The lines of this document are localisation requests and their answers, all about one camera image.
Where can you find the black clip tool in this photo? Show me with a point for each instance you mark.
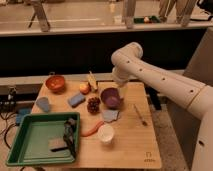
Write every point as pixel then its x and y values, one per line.
pixel 68 135

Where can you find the brown pine cone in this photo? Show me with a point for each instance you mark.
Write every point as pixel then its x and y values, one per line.
pixel 93 105

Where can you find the purple bowl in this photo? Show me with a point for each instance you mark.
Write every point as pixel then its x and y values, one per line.
pixel 111 98

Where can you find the green tray with ball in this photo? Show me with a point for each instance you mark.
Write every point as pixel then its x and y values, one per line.
pixel 146 20

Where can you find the yellow banana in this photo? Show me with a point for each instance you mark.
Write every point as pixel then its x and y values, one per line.
pixel 92 81

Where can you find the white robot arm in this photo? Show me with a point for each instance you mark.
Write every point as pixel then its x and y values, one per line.
pixel 194 96

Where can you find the white paper cup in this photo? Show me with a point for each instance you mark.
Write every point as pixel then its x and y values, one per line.
pixel 105 134

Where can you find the blue box on floor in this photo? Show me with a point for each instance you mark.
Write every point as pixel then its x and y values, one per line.
pixel 21 113

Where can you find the orange bowl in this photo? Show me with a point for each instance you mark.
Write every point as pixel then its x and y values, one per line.
pixel 55 83

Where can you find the red yellow apple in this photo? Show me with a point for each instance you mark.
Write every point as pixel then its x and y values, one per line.
pixel 84 88

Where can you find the metal clamp device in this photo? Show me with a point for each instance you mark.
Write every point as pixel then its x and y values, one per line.
pixel 12 94

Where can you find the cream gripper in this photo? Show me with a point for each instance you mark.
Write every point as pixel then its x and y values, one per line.
pixel 122 91

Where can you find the orange carrot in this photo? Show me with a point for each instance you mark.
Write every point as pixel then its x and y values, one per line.
pixel 92 130

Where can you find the blue sponge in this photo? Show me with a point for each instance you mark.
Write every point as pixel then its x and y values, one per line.
pixel 75 100

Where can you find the green plastic tray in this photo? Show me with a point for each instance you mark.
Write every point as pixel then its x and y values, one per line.
pixel 31 143

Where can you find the wooden table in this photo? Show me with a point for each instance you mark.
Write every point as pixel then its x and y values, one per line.
pixel 134 145

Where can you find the grey blue cloth piece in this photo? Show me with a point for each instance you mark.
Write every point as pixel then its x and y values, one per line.
pixel 110 115

